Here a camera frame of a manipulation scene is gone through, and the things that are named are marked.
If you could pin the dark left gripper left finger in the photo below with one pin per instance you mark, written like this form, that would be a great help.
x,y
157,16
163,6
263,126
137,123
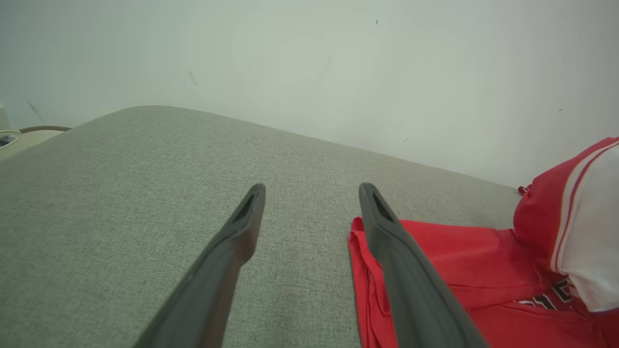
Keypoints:
x,y
208,290

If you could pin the red Bulls 23 shorts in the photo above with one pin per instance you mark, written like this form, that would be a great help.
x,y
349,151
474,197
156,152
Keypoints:
x,y
523,190

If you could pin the red jersey white sleeves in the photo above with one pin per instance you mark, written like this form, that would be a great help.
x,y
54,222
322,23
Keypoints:
x,y
483,261

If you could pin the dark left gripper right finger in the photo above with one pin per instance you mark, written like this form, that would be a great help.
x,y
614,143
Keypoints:
x,y
416,290

